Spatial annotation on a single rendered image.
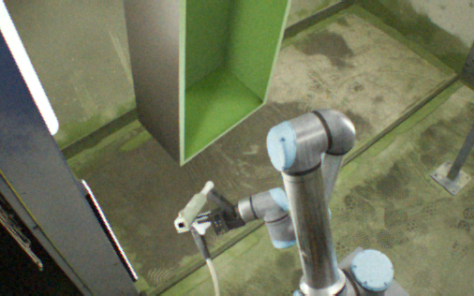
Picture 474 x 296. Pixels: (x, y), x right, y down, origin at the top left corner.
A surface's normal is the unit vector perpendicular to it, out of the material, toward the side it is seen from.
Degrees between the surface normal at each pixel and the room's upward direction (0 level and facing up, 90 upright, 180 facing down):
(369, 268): 5
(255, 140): 0
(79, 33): 57
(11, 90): 90
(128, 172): 0
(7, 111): 90
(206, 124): 12
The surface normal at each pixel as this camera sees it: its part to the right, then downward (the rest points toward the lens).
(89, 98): 0.48, 0.17
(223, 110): 0.09, -0.49
